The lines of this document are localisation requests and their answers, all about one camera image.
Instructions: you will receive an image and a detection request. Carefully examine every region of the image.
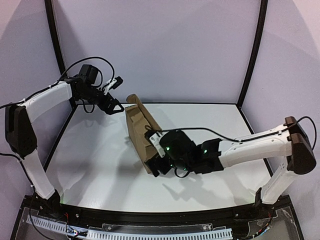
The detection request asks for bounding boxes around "brown cardboard box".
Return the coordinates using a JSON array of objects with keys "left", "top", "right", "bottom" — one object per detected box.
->
[{"left": 125, "top": 94, "right": 161, "bottom": 174}]

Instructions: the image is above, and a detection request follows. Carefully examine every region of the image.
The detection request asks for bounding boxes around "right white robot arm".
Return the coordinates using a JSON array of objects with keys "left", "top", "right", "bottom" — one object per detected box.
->
[{"left": 144, "top": 116, "right": 317, "bottom": 208}]

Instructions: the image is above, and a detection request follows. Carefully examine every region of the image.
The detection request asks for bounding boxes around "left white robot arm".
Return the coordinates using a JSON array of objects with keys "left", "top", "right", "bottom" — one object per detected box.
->
[{"left": 4, "top": 64, "right": 124, "bottom": 212}]

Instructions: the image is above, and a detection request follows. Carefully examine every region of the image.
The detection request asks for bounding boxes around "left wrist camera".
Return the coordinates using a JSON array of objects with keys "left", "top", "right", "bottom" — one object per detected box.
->
[{"left": 100, "top": 76, "right": 124, "bottom": 95}]

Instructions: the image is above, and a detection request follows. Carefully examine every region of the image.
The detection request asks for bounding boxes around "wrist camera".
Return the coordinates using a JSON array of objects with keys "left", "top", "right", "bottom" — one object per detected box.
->
[
  {"left": 145, "top": 130, "right": 166, "bottom": 158},
  {"left": 100, "top": 76, "right": 124, "bottom": 95}
]

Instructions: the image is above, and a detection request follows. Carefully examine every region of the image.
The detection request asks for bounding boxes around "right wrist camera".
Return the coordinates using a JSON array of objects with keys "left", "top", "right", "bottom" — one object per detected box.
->
[{"left": 145, "top": 130, "right": 166, "bottom": 158}]

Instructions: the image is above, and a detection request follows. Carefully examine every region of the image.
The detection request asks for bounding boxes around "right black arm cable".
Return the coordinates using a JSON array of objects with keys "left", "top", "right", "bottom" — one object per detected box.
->
[{"left": 146, "top": 115, "right": 318, "bottom": 178}]

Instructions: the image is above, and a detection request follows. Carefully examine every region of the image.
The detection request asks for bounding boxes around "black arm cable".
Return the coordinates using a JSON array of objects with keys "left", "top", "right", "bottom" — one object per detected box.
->
[
  {"left": 0, "top": 56, "right": 116, "bottom": 158},
  {"left": 146, "top": 115, "right": 318, "bottom": 178}
]

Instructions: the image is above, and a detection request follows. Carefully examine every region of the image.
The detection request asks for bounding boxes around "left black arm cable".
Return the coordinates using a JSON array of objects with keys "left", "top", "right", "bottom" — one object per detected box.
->
[{"left": 0, "top": 56, "right": 116, "bottom": 158}]

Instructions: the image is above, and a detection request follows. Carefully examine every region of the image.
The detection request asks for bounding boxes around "white slotted cable duct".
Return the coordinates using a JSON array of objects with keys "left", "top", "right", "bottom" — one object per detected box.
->
[{"left": 21, "top": 215, "right": 233, "bottom": 240}]

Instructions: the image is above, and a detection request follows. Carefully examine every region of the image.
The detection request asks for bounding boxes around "black front frame rail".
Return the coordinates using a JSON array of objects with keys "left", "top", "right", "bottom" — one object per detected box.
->
[{"left": 61, "top": 204, "right": 257, "bottom": 227}]

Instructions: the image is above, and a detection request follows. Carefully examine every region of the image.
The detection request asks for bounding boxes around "left black frame post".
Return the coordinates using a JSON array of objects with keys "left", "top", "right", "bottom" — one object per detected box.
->
[{"left": 43, "top": 0, "right": 71, "bottom": 77}]

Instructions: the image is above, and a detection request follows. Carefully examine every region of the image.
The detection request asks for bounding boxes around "black frame post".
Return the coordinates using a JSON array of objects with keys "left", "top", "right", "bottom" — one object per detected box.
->
[
  {"left": 236, "top": 0, "right": 269, "bottom": 109},
  {"left": 43, "top": 0, "right": 71, "bottom": 77}
]

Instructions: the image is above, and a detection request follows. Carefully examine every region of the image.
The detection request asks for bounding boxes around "right black frame post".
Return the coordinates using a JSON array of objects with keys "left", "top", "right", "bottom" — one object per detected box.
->
[{"left": 236, "top": 0, "right": 269, "bottom": 109}]

